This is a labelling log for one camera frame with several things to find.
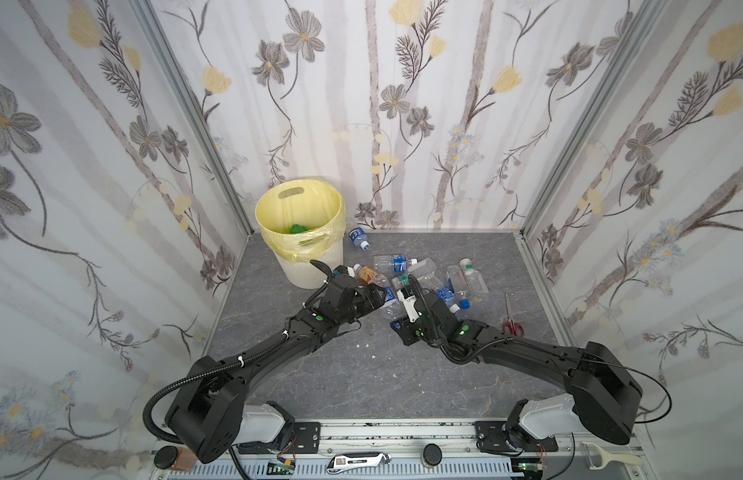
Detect small blue label water bottle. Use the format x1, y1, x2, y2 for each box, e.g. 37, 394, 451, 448
381, 287, 405, 320

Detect clear bottle white green cap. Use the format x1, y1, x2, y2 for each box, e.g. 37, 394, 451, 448
459, 258, 489, 302

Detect green soda bottle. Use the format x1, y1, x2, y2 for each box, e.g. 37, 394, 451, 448
285, 224, 313, 235

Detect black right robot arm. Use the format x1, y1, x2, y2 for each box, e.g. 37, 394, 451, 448
391, 277, 643, 450

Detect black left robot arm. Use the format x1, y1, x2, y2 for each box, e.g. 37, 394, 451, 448
142, 260, 387, 464

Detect white bin with yellow liner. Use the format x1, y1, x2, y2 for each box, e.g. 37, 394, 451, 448
255, 178, 347, 290

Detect red orange tea bottle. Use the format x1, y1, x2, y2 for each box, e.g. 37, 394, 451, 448
354, 264, 389, 288

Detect clear bottle blue label top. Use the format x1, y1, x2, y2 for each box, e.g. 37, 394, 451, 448
373, 254, 419, 275

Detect black round knob centre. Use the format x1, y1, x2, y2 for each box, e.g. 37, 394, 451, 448
421, 443, 443, 468

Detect black round knob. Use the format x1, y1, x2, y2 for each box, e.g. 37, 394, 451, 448
421, 443, 443, 468
154, 445, 180, 470

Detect silver adjustable wrench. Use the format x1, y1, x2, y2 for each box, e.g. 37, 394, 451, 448
326, 452, 391, 475

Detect white peeler tool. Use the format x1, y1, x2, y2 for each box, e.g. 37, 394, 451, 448
581, 442, 643, 471

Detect black round knob left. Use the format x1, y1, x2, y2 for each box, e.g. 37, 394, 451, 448
154, 445, 180, 470

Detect blue label bottle by wall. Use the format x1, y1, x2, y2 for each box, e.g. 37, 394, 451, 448
348, 227, 371, 250

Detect red handled scissors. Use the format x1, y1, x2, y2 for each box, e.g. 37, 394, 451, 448
503, 294, 525, 337

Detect aluminium mounting rail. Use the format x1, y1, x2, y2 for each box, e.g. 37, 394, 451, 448
152, 418, 656, 479

